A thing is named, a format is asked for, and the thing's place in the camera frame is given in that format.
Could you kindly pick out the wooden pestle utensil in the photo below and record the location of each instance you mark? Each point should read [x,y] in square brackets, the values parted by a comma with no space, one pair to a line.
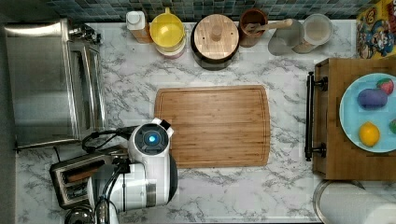
[271,25]

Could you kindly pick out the white lidded bottle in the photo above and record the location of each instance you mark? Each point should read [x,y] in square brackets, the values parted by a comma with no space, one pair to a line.
[138,26]

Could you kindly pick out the red toy strawberry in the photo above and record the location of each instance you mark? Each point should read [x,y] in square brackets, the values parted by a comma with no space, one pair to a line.
[386,85]

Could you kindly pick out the lidded jar of cereal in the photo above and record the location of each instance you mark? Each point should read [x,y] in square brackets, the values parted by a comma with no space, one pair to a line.
[317,31]

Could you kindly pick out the black pot with wooden lid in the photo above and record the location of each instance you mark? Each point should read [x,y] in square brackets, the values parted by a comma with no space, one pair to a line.
[214,42]

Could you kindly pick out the brown wooden utensil holder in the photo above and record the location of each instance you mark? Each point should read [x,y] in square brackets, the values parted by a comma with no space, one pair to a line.
[248,22]

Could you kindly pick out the yellow cereal box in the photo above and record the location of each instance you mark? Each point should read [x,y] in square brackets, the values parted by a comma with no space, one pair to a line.
[376,31]

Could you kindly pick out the purple plush eggplant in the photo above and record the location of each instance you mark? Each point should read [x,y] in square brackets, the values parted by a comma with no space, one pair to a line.
[372,99]

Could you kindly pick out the yellow toy lemon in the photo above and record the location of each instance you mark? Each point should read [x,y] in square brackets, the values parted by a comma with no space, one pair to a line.
[369,134]

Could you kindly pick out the stainless toaster oven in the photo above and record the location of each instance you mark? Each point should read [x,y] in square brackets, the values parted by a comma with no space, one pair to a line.
[57,89]

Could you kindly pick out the green toy on plate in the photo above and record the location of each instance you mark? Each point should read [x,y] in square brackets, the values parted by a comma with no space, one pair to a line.
[392,126]

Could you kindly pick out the silver two-slot toaster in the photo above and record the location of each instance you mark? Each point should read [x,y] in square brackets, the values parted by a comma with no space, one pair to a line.
[70,177]

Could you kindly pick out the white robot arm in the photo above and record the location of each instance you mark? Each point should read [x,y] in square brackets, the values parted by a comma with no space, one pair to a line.
[145,177]

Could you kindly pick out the empty translucent plastic cup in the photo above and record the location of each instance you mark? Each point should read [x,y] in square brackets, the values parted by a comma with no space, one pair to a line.
[288,34]

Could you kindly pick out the bamboo cutting board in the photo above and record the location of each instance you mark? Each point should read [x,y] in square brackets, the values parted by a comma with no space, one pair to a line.
[217,126]

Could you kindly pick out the light blue plate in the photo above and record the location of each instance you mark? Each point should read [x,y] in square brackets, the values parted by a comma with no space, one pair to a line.
[352,116]

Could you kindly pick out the wooden tray with black handle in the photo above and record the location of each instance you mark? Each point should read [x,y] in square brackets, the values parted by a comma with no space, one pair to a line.
[334,156]

